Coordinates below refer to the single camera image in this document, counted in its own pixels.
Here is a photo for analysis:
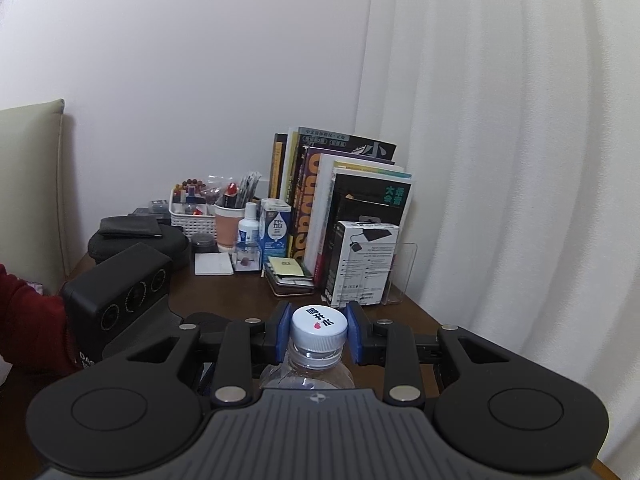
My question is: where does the white bottle cap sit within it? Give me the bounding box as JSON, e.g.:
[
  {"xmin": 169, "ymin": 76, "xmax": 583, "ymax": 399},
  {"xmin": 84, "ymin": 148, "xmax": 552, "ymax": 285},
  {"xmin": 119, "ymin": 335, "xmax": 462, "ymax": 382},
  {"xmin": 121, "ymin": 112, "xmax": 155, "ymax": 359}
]
[{"xmin": 291, "ymin": 304, "xmax": 349, "ymax": 354}]

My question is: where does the clear acrylic bookend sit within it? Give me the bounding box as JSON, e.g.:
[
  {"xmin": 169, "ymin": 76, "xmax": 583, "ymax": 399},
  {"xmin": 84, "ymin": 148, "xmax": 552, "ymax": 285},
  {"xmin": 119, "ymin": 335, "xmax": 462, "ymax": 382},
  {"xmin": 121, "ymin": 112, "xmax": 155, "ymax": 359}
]
[{"xmin": 382, "ymin": 242, "xmax": 419, "ymax": 306}]

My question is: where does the bundle of pens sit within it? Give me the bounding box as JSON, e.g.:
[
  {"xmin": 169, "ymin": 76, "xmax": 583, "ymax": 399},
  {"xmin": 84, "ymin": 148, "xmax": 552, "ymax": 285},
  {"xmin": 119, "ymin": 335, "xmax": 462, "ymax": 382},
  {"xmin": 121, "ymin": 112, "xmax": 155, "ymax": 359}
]
[{"xmin": 222, "ymin": 170, "xmax": 261, "ymax": 209}]

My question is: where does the black zip pouch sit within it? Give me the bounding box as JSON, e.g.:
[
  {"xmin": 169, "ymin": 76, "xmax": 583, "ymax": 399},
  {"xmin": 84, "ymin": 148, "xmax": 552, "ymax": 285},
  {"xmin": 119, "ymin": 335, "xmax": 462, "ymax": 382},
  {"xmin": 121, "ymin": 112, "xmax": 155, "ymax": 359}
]
[{"xmin": 88, "ymin": 225, "xmax": 191, "ymax": 269}]

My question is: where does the white notepad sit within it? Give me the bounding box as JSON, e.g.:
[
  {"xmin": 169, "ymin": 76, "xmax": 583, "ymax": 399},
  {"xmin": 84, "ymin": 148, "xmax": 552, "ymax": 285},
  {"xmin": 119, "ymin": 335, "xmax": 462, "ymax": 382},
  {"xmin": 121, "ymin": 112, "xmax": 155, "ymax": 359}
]
[{"xmin": 193, "ymin": 252, "xmax": 235, "ymax": 276}]

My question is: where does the clear plastic water bottle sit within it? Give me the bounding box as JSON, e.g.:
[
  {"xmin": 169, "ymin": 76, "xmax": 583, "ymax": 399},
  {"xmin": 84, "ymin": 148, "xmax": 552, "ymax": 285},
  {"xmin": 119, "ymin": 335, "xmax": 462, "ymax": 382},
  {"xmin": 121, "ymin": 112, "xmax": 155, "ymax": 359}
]
[{"xmin": 259, "ymin": 332, "xmax": 356, "ymax": 394}]

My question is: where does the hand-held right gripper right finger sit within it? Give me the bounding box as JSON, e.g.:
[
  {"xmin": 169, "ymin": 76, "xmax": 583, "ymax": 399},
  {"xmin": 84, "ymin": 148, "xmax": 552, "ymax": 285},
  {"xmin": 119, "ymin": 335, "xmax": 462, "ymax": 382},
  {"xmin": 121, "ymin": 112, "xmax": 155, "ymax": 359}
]
[{"xmin": 346, "ymin": 301, "xmax": 508, "ymax": 407}]

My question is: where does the yellow-green card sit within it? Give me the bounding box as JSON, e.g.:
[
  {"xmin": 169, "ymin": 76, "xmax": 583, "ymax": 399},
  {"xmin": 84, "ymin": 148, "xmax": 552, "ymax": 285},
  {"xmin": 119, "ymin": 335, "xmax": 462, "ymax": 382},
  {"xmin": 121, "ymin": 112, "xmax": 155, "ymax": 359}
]
[{"xmin": 267, "ymin": 256, "xmax": 306, "ymax": 279}]

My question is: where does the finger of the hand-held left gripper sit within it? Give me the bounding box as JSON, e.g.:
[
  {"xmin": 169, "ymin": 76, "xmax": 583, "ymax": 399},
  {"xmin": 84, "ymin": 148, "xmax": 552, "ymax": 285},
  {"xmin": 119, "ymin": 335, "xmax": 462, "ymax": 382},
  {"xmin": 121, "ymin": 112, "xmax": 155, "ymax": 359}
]
[{"xmin": 181, "ymin": 311, "xmax": 226, "ymax": 337}]

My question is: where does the white pleated curtain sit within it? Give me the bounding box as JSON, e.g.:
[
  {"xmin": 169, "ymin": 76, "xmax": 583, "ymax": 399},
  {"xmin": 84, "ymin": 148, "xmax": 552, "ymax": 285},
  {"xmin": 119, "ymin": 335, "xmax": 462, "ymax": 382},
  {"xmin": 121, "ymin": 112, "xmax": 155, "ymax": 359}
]
[{"xmin": 354, "ymin": 0, "xmax": 640, "ymax": 472}]

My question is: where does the flat metal tin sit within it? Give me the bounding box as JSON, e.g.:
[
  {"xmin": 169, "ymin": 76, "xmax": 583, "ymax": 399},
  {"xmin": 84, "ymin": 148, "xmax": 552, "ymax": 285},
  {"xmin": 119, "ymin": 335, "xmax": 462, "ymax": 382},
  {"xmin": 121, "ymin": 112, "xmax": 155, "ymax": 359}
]
[{"xmin": 264, "ymin": 260, "xmax": 316, "ymax": 296}]

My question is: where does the small clear plastic box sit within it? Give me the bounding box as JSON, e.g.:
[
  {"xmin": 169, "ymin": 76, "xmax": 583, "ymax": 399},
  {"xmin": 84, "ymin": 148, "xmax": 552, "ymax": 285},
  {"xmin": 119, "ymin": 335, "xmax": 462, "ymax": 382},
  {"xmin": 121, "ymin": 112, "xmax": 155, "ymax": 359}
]
[{"xmin": 233, "ymin": 242, "xmax": 262, "ymax": 274}]

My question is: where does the white plastic basket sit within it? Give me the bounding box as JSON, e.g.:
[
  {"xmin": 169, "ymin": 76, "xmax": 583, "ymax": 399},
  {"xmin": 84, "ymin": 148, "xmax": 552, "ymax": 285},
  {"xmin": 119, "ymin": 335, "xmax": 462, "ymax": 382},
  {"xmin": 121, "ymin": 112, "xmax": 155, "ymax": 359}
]
[{"xmin": 168, "ymin": 187, "xmax": 221, "ymax": 237}]

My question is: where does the pink paper cup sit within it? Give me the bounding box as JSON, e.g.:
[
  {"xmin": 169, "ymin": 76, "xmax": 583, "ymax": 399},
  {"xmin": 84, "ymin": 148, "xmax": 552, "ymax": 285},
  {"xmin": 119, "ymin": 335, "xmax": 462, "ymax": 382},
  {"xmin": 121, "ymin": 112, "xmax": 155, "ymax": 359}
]
[{"xmin": 214, "ymin": 202, "xmax": 247, "ymax": 254}]

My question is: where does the small white dropper bottle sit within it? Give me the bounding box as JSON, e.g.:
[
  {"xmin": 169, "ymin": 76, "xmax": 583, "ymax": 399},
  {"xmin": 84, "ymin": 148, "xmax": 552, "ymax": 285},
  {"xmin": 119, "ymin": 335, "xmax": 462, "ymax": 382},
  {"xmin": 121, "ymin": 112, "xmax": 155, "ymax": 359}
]
[{"xmin": 238, "ymin": 203, "xmax": 260, "ymax": 257}]

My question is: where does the white product box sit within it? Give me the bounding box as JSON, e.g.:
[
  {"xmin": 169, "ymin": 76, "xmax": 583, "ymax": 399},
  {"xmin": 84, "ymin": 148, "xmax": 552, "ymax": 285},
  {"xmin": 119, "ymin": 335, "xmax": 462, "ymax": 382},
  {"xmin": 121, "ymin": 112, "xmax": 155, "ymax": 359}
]
[{"xmin": 324, "ymin": 220, "xmax": 400, "ymax": 309}]

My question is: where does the person's left forearm red sleeve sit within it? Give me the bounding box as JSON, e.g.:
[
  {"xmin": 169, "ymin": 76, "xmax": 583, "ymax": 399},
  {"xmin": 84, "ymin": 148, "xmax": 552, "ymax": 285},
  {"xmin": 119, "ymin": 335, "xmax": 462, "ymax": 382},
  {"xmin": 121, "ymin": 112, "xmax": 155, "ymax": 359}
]
[{"xmin": 0, "ymin": 262, "xmax": 82, "ymax": 377}]

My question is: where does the cream chair back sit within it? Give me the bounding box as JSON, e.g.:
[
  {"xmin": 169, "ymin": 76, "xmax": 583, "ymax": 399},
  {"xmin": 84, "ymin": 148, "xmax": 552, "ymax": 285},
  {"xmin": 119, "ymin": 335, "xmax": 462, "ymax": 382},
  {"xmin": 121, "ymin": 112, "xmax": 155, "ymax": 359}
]
[{"xmin": 0, "ymin": 99, "xmax": 68, "ymax": 282}]

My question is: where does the row of books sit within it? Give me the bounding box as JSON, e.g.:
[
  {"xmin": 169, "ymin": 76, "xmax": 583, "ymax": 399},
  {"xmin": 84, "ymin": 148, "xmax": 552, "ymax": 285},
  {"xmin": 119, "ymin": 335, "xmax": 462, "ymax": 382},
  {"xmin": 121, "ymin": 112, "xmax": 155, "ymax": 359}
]
[{"xmin": 269, "ymin": 127, "xmax": 414, "ymax": 292}]

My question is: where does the black wallet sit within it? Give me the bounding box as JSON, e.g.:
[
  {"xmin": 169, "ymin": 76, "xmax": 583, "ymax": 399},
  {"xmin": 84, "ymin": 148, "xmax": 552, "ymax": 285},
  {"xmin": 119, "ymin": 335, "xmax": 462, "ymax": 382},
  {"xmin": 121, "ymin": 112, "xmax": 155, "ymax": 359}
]
[{"xmin": 99, "ymin": 215, "xmax": 164, "ymax": 240}]

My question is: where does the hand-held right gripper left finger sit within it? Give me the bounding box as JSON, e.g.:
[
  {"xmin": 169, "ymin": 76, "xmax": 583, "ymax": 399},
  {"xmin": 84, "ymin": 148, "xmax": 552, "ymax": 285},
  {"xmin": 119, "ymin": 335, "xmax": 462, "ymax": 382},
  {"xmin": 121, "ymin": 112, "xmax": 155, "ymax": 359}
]
[{"xmin": 122, "ymin": 301, "xmax": 293, "ymax": 407}]

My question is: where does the blue and white carton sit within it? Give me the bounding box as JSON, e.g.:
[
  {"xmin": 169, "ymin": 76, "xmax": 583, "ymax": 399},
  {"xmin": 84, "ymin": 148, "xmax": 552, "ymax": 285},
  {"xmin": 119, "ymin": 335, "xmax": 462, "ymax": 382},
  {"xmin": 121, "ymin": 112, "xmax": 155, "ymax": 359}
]
[{"xmin": 258, "ymin": 198, "xmax": 292, "ymax": 261}]

